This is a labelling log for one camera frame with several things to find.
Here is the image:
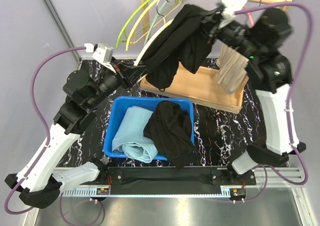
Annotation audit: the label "wooden clothes rack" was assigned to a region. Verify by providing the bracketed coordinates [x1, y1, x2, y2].
[140, 0, 293, 114]

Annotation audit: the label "black trousers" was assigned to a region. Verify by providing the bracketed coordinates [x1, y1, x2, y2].
[143, 100, 196, 169]
[141, 4, 221, 91]

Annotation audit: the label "pink plastic hanger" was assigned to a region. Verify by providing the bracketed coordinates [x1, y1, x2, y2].
[244, 12, 255, 26]

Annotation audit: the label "beige trousers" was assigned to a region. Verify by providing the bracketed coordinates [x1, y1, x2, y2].
[214, 43, 249, 94]

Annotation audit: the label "blue plastic bin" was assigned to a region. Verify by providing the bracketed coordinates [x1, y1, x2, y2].
[103, 96, 194, 158]

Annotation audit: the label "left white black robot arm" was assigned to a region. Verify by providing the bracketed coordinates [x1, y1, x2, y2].
[5, 58, 147, 209]

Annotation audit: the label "cream plastic hanger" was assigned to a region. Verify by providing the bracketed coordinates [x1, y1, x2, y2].
[133, 14, 173, 68]

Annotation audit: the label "green plastic hanger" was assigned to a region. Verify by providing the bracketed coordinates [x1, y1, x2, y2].
[115, 0, 186, 47]

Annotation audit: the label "light blue trousers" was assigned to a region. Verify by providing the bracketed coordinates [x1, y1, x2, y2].
[112, 106, 158, 163]

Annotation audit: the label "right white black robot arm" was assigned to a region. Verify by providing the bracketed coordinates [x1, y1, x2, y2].
[209, 8, 307, 185]

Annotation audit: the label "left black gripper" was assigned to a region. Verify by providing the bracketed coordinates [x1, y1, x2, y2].
[87, 56, 147, 109]

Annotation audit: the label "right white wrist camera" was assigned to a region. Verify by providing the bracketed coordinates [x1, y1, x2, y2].
[218, 0, 247, 20]

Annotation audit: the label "aluminium rail frame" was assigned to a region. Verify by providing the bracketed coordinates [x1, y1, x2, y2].
[22, 167, 316, 226]

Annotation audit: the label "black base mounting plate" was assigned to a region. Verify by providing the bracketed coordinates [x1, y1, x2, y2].
[107, 166, 257, 198]

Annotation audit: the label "mint green hanger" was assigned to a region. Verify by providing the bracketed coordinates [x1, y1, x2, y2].
[143, 0, 185, 45]

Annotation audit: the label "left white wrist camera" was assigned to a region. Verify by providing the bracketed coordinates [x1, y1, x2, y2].
[84, 43, 116, 73]

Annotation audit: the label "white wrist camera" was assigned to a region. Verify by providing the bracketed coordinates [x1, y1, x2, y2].
[84, 43, 116, 73]
[218, 0, 247, 20]

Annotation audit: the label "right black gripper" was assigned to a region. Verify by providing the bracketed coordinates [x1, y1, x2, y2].
[189, 5, 263, 61]

